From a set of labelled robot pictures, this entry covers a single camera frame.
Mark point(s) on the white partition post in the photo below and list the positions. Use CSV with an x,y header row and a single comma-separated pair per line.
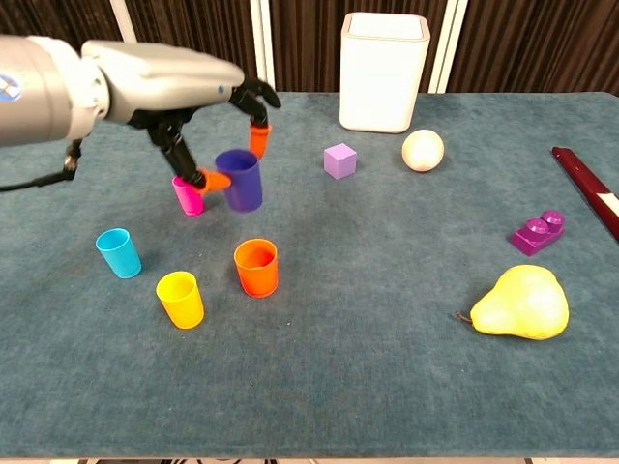
x,y
123,19
447,48
263,38

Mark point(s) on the purple cube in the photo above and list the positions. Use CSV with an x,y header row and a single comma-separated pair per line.
x,y
340,162

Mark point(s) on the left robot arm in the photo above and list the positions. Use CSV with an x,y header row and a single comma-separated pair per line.
x,y
43,92

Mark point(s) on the yellow toy pear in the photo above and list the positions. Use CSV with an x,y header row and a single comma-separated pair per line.
x,y
524,304

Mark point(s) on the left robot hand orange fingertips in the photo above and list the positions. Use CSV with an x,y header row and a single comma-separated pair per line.
x,y
159,77

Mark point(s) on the purple toy brick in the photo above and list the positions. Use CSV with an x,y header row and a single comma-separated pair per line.
x,y
534,237

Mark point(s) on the orange plastic cup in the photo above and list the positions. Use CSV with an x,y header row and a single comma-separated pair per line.
x,y
257,275

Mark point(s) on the dark red long box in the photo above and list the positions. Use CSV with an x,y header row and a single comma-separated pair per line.
x,y
585,181

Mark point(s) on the white lidded bin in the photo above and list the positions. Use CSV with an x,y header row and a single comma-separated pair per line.
x,y
382,82

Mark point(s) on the cyan plastic cup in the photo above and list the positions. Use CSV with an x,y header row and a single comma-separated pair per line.
x,y
121,256

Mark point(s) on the blue table cloth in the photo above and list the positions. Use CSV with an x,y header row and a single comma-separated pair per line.
x,y
338,386

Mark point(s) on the pink plastic cup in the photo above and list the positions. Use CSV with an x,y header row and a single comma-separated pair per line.
x,y
188,203

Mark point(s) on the white ball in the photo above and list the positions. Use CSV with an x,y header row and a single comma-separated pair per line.
x,y
422,151

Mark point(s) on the yellow plastic cup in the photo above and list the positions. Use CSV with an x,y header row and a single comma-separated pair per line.
x,y
183,307

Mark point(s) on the dark blue plastic cup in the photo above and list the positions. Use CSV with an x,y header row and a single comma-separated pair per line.
x,y
244,188

